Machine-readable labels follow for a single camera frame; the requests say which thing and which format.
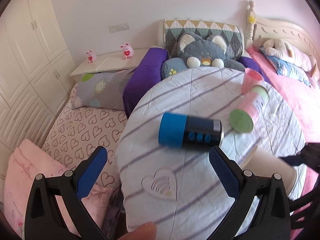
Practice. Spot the striped round table cover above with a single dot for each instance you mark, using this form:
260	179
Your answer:
176	188

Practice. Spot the small pink cup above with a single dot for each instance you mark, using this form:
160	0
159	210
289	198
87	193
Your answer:
251	78

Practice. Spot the cream wooden headboard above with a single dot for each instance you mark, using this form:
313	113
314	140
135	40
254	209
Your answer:
260	29

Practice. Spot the pink green cylinder tin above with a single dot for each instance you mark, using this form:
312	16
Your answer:
243	118

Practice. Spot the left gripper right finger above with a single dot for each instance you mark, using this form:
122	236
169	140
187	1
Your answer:
272	216

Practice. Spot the blue cartoon pillow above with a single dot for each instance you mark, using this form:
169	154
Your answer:
287	69

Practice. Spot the grey flower pillow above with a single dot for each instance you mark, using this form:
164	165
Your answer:
102	90

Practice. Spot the cream dog plush toy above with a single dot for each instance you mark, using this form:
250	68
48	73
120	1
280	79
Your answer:
285	51

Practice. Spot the heart pattern bed sheet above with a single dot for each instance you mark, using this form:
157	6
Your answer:
78	131

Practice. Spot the pink fleece bedspread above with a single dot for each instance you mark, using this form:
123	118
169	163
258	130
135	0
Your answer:
292	97

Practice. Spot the cream bedside shelf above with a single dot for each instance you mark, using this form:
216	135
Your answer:
110	62

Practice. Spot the right pink bunny figurine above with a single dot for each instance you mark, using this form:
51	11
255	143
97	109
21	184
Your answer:
128	51

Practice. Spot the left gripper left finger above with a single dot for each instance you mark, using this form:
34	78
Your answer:
43	218

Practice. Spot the left pink bunny figurine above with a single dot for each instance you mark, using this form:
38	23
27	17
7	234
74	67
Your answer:
92	57

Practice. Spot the pink bunny figurine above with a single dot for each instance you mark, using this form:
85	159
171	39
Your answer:
128	51
92	57

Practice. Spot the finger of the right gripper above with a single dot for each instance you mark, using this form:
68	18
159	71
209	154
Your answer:
305	210
308	155

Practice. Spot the purple cushion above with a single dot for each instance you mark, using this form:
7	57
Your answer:
145	76

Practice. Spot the grey cat plush cushion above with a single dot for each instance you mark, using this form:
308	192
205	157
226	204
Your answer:
193	51

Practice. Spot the blue black metal can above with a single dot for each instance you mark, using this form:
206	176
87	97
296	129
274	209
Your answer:
187	131

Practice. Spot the patchwork triangle quilt cushion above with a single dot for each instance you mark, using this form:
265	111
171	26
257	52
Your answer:
169	32

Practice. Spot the person's left hand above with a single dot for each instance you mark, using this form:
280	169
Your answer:
147	231

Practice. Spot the wall switch plate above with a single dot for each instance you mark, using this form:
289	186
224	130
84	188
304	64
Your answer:
119	27

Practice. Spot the white paper cup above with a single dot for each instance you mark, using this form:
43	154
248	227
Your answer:
265	164

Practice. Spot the white wardrobe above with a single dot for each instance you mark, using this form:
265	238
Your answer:
36	68

